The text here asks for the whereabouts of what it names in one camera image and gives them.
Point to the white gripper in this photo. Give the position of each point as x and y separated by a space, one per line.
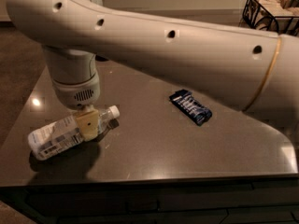
77 96

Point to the clear blue-labelled plastic bottle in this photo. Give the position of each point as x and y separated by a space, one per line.
59 136

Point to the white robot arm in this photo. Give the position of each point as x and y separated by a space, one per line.
256 72

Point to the dark blue snack bar wrapper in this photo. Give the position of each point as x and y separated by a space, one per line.
185 102

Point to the white napkin stack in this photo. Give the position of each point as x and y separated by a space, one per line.
276 8

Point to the black wire napkin basket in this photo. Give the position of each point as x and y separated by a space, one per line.
288 26

